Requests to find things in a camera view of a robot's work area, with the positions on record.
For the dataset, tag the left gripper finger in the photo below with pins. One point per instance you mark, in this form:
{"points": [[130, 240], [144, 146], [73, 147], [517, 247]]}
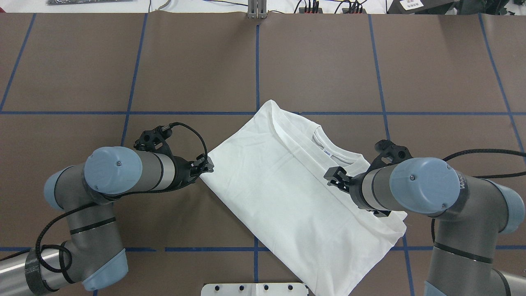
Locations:
{"points": [[202, 164]]}

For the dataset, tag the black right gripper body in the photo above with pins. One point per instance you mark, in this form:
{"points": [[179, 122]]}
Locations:
{"points": [[356, 183]]}

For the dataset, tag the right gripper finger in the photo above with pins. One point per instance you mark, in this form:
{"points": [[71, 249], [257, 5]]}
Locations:
{"points": [[337, 177]]}

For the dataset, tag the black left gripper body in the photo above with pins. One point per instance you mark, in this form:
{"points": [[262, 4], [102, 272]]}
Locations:
{"points": [[181, 173]]}

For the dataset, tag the white long-sleeve printed shirt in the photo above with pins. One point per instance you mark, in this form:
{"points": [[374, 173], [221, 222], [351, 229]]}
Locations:
{"points": [[270, 174]]}

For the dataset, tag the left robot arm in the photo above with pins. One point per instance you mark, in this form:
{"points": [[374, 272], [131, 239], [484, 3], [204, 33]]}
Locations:
{"points": [[94, 255]]}

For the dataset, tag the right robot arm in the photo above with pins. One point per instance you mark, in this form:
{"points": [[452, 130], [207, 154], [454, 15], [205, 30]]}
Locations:
{"points": [[471, 214]]}

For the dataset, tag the orange black adapter near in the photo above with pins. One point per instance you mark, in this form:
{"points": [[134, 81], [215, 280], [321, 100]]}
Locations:
{"points": [[354, 7]]}

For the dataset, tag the orange black adapter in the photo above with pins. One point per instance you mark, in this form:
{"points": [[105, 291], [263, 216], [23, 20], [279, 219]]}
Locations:
{"points": [[354, 7], [308, 7]]}

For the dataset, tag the orange black adapter far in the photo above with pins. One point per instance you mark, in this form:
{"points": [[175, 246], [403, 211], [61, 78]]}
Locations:
{"points": [[308, 7]]}

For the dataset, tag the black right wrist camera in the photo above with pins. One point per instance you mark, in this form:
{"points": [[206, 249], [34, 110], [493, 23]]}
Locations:
{"points": [[388, 154]]}

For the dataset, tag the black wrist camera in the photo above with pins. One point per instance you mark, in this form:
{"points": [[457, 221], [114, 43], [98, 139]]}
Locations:
{"points": [[388, 154], [154, 141]]}

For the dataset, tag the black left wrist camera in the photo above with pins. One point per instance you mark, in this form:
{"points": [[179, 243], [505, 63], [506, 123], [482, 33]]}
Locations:
{"points": [[154, 141]]}

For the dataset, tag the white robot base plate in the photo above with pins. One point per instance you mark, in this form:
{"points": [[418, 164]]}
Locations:
{"points": [[255, 289]]}

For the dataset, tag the aluminium frame post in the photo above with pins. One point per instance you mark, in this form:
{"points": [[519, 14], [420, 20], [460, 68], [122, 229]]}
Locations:
{"points": [[257, 9]]}

